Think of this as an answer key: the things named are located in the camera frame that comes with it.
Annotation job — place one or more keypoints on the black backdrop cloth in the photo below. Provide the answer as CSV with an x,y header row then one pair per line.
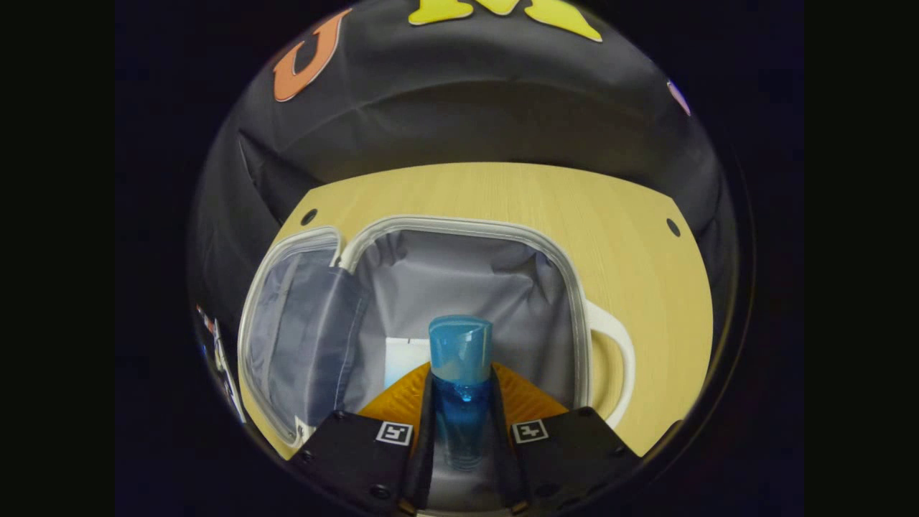
x,y
467,108

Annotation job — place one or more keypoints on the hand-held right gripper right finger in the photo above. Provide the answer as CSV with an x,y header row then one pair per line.
x,y
502,459

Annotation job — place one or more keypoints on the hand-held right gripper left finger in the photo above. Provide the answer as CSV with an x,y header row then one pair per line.
x,y
422,467

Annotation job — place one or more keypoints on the blue lotion bottle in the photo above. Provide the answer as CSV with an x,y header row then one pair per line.
x,y
459,352

